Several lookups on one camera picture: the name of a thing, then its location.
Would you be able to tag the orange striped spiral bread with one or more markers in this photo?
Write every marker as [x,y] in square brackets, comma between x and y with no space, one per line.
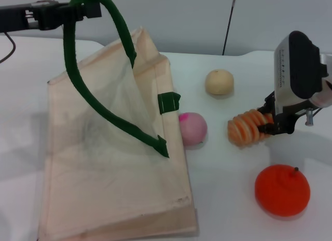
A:
[243,129]

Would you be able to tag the silver right wrist housing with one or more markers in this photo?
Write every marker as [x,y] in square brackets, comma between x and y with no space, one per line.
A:
[285,70]

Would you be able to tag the thin black vertical rod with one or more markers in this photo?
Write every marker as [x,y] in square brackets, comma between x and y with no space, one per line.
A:
[228,26]

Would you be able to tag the pink peach toy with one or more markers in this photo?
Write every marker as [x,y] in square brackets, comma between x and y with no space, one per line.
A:
[193,129]

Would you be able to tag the beige round bun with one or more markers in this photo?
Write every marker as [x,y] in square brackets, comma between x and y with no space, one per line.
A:
[219,81]

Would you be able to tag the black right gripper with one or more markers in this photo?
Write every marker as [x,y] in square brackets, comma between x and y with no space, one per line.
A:
[286,123]

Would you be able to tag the orange persimmon toy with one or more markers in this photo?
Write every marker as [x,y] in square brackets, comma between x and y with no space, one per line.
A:
[281,191]

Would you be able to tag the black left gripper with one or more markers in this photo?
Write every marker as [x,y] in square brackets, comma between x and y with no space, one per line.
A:
[49,16]

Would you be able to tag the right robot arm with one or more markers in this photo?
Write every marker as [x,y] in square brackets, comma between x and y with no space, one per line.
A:
[325,96]

